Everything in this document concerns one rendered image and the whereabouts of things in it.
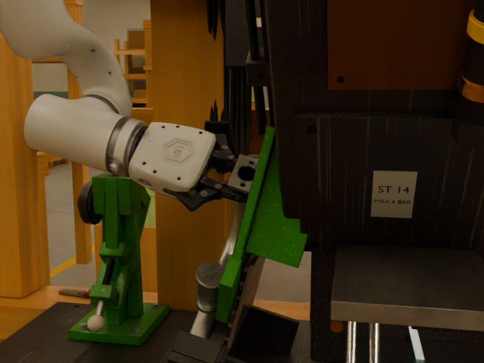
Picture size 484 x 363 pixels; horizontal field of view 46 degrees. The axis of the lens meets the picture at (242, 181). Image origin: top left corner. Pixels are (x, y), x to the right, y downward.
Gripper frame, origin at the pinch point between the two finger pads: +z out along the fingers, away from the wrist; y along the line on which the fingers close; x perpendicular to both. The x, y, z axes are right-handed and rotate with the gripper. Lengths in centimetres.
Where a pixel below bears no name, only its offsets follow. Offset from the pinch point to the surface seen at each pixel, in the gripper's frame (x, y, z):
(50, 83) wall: 810, 618, -574
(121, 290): 24.4, -11.8, -16.2
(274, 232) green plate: -4.5, -8.8, 6.8
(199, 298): 4.9, -16.2, -0.3
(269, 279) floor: 305, 126, -7
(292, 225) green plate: -5.6, -7.6, 8.7
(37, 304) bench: 47, -12, -38
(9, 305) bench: 47, -15, -43
